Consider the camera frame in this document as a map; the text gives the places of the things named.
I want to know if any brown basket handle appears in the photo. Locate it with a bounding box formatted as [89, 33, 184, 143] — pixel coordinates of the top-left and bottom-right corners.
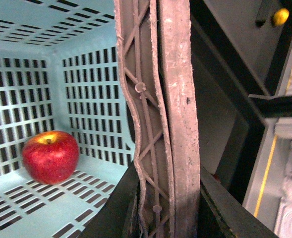
[115, 0, 200, 238]

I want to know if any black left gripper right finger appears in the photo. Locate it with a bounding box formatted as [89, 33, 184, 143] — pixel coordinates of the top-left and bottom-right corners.
[197, 166, 277, 238]

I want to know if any red yellow mango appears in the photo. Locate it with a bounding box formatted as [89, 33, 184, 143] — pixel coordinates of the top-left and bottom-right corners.
[272, 8, 290, 26]

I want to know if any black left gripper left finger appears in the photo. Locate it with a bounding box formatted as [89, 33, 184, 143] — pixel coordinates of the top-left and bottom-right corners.
[81, 164, 140, 238]

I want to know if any red apple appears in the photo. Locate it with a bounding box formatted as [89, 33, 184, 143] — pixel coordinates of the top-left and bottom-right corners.
[22, 130, 79, 185]

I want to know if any light blue plastic basket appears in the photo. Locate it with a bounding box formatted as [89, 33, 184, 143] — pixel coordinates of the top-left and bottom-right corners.
[0, 0, 134, 238]

